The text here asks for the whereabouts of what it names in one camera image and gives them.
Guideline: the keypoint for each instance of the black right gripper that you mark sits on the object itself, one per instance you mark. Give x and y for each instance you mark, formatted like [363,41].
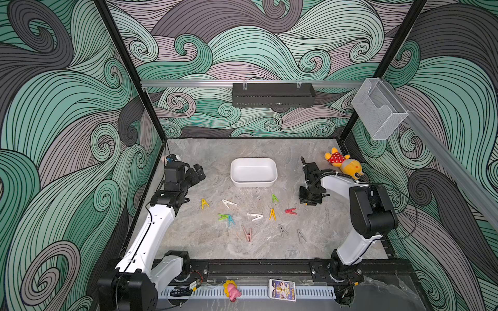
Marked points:
[302,198]

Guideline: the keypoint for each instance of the grey clothespin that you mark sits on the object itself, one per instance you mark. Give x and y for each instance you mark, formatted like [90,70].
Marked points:
[283,231]
[301,237]

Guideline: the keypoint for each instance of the yellow clothespin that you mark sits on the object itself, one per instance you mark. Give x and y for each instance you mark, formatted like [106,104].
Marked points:
[204,204]

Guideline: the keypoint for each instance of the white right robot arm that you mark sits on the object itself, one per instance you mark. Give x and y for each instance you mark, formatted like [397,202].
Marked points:
[372,216]

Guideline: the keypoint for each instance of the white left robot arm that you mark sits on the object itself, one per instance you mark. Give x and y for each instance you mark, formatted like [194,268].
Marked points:
[135,282]

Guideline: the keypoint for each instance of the white plastic storage box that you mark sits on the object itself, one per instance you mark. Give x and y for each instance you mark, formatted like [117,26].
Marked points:
[253,172]

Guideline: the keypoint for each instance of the playing card box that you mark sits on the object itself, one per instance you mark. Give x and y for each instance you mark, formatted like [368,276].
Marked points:
[282,290]

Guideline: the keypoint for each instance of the red clothespin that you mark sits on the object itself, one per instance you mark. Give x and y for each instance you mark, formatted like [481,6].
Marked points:
[291,211]

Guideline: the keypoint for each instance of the orange clothespin centre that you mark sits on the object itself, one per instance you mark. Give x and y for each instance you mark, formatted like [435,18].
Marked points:
[272,215]

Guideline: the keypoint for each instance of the yellow plush bear toy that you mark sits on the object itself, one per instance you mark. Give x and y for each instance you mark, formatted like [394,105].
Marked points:
[345,163]

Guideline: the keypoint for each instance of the pink clothespin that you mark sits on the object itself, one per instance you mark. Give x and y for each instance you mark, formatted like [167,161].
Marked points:
[247,233]

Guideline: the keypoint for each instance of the pink yellow plush toy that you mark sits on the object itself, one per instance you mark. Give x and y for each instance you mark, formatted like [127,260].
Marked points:
[231,290]

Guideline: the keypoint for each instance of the aluminium rail back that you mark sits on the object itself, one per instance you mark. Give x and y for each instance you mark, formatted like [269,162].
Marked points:
[229,83]

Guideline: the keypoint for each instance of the aluminium rail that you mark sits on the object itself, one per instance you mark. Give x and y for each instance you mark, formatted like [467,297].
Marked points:
[229,83]
[461,135]

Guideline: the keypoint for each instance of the black wall tray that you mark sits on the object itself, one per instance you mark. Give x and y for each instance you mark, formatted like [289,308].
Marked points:
[280,96]

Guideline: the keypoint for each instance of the clear plastic wall bin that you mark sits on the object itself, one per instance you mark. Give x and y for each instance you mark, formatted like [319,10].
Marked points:
[380,108]

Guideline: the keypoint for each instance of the white slotted cable duct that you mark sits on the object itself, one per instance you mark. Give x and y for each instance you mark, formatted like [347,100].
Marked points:
[255,292]

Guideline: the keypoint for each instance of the black corner frame post left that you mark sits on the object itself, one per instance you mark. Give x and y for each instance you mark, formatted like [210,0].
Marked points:
[118,41]

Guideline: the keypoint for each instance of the black corner frame post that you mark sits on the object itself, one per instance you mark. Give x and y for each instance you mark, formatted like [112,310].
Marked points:
[399,38]
[118,41]

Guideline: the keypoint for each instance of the aluminium rail right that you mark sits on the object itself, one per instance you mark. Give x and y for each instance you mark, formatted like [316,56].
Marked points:
[461,135]

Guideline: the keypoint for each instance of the black corner frame post right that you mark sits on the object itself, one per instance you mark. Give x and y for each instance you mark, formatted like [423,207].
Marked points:
[399,38]

